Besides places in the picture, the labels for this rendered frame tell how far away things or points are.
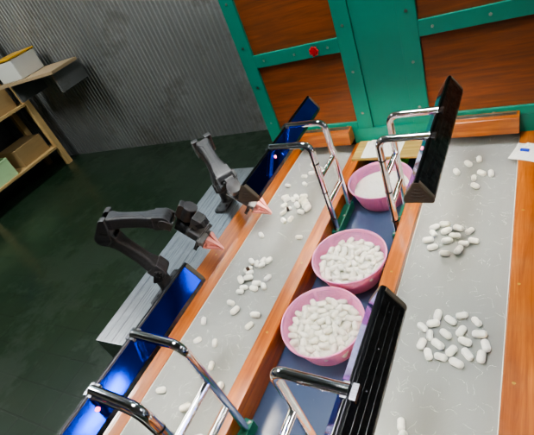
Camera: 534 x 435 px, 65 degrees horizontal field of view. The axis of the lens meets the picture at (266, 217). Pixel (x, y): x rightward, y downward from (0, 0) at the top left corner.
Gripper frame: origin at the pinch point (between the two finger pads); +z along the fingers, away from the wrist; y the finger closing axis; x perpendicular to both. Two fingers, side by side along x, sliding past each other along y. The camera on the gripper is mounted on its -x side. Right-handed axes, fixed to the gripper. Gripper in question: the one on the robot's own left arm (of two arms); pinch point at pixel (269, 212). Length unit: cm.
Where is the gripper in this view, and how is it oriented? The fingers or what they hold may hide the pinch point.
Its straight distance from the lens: 173.8
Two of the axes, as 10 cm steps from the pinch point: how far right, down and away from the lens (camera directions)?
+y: 4.2, -6.7, 6.2
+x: -2.9, 5.4, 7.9
